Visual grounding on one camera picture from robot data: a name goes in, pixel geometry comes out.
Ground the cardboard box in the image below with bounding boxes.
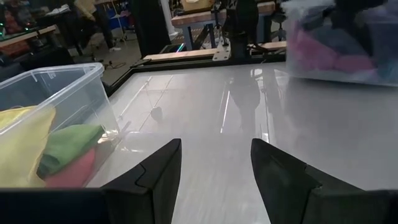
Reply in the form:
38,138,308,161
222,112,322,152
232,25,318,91
182,0,215,12

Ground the wooden workbench with blue legs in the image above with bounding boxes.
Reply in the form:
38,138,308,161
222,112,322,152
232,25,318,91
170,1,277,50

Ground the magenta towel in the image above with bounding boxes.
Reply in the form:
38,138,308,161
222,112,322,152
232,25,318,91
290,29,376,74

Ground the grey towel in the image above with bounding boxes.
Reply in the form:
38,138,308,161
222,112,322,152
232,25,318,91
306,23,373,60

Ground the clear plastic bin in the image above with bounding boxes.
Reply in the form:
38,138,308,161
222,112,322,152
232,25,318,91
281,0,398,87
0,62,122,189

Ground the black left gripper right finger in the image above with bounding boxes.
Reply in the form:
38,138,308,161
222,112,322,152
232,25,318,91
250,139,398,224

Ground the pink towel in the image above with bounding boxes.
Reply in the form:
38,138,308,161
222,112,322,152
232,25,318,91
45,147,97,188

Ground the silver mounting plate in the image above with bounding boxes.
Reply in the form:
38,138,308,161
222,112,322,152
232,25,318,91
212,40,233,62

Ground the yellow towel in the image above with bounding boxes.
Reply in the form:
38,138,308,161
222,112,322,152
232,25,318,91
0,105,57,188

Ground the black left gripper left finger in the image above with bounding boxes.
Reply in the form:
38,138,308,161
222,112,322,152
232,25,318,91
0,139,182,224

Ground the black column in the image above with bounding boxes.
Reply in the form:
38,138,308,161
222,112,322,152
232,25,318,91
130,0,172,58

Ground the person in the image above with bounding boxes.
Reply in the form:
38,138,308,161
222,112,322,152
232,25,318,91
74,0,122,52

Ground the light green towel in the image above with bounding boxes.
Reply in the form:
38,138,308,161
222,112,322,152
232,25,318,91
36,124,105,180

